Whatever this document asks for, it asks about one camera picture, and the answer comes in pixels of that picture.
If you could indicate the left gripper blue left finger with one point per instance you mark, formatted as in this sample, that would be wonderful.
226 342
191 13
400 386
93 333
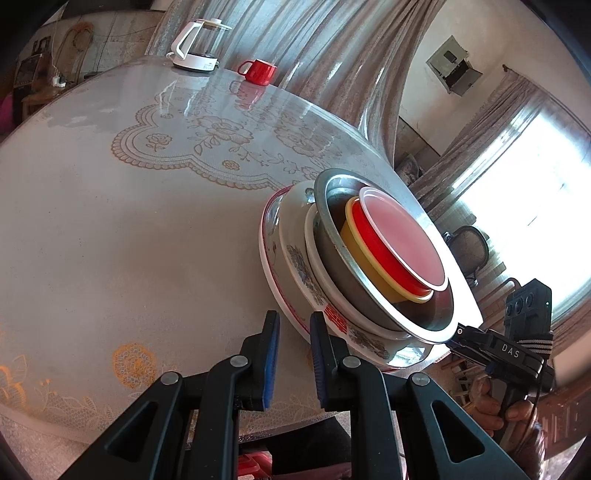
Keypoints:
270 346

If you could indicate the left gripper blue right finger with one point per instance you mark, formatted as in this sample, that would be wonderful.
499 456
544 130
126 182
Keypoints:
331 376

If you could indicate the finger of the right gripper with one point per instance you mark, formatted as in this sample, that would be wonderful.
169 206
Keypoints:
467 342

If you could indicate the white plate with rose print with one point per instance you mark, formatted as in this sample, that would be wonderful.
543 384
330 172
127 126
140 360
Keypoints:
340 302

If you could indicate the white plate with red characters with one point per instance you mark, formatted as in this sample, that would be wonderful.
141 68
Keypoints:
298 277

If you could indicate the stainless steel bowl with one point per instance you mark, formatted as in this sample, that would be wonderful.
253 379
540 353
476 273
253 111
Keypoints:
431 322

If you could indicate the yellow plastic bowl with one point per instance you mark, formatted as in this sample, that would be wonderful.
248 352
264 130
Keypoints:
392 280

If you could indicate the red plastic bowl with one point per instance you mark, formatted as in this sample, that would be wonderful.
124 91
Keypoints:
404 238

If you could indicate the person right hand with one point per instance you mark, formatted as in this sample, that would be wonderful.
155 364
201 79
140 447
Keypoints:
486 411

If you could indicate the white plate with purple rim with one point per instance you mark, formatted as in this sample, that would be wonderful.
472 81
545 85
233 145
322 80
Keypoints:
273 266

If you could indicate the side window curtain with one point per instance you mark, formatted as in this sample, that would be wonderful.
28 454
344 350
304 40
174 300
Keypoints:
503 118

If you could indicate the red mug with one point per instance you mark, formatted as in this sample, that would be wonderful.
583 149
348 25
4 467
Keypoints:
257 72

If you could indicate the grey window curtain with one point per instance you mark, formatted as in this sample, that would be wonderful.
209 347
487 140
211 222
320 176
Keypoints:
351 58

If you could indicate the white glass electric kettle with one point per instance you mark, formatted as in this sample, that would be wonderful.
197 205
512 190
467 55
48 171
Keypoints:
198 45

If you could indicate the wooden chair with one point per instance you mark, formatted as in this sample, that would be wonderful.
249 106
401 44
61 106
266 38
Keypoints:
65 68

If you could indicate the wall electrical box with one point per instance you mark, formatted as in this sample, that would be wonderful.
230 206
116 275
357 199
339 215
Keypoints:
450 63

